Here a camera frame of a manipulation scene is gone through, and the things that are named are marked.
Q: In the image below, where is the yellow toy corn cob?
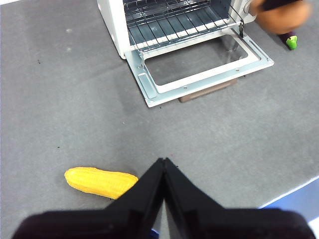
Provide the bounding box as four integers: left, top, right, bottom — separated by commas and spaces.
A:
64, 167, 139, 200

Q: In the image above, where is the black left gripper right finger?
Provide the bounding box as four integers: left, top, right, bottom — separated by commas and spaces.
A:
163, 157, 316, 239

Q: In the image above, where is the white Toshiba toaster oven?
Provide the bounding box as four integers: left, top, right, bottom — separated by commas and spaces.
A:
96, 0, 275, 108

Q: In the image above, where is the glass oven door beige handle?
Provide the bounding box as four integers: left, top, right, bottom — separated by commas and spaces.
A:
124, 28, 275, 108

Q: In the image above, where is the brown potato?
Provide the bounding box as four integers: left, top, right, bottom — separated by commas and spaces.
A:
249, 0, 312, 35

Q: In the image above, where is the metal wire oven rack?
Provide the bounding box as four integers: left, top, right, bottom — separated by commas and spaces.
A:
124, 0, 244, 50

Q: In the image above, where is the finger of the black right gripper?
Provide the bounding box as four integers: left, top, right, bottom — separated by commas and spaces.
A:
261, 0, 304, 10

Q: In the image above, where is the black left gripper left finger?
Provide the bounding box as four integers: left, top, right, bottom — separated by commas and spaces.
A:
12, 158, 165, 239

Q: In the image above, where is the beige oven knob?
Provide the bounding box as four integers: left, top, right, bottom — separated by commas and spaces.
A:
243, 0, 257, 16

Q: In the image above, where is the purple toy eggplant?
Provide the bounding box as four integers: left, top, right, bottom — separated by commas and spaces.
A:
278, 31, 299, 50

